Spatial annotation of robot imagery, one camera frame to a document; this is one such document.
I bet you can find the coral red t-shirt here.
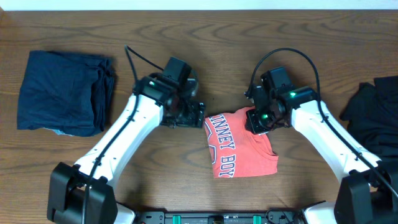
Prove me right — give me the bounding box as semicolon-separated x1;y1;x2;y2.
204;107;279;178

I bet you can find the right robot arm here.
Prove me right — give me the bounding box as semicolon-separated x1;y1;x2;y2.
245;67;397;223

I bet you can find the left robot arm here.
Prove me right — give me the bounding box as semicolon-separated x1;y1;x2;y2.
47;57;205;224

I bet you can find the black garment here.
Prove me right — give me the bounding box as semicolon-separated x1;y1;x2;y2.
340;76;397;162

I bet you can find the folded navy blue garment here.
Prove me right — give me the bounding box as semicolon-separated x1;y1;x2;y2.
17;50;114;137

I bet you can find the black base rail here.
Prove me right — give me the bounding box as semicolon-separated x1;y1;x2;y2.
133;209;307;224

